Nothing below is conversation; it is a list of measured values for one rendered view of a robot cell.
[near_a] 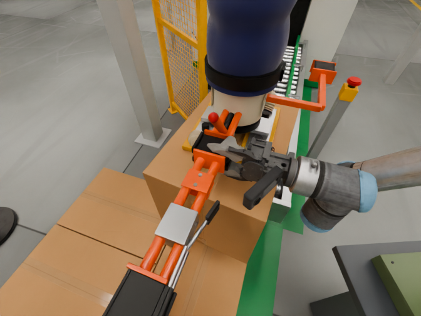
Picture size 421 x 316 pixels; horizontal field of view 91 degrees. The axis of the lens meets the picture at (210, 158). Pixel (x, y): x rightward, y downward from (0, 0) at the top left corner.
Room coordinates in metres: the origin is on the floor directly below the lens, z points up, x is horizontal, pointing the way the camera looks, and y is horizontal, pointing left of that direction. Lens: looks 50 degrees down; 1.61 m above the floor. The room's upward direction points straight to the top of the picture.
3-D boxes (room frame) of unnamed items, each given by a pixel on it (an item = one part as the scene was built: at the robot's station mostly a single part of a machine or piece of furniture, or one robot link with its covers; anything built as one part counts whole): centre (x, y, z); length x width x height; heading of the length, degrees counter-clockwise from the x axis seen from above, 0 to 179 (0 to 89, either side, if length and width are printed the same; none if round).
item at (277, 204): (0.63, -0.09, 0.58); 0.70 x 0.03 x 0.06; 71
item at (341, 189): (0.26, -0.30, 1.20); 0.12 x 0.09 x 0.10; 71
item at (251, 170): (0.32, -0.14, 1.20); 0.12 x 0.09 x 0.08; 71
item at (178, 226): (0.16, 0.06, 1.20); 0.07 x 0.07 x 0.04; 70
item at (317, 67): (0.79, -0.44, 1.20); 0.09 x 0.08 x 0.05; 70
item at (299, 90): (1.63, -0.78, 0.50); 2.31 x 0.05 x 0.19; 161
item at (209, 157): (0.37, -0.01, 1.20); 0.10 x 0.08 x 0.06; 70
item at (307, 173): (0.29, -0.22, 1.20); 0.09 x 0.05 x 0.10; 161
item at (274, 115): (0.57, -0.18, 1.09); 0.34 x 0.10 x 0.05; 160
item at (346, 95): (1.01, -0.75, 0.50); 0.07 x 0.07 x 1.00; 71
